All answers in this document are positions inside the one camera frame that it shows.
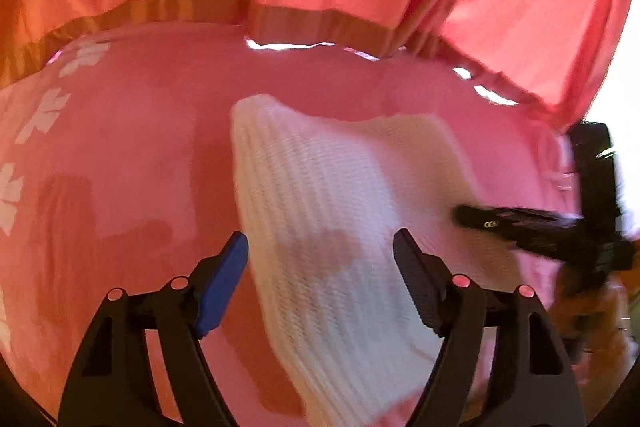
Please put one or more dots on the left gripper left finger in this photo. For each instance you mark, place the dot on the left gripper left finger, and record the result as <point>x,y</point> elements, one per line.
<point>110,382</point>

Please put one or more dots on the pink bow-print bed blanket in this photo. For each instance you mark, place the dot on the pink bow-print bed blanket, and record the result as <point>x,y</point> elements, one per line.
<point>117,170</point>

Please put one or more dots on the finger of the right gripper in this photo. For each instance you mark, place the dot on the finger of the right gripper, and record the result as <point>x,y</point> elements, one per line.
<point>594,162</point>
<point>545,233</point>

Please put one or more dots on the white black pink knit sweater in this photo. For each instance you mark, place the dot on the white black pink knit sweater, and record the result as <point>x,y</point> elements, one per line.
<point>320,201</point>

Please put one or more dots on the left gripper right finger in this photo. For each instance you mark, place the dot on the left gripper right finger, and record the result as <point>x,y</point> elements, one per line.
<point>530,383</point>

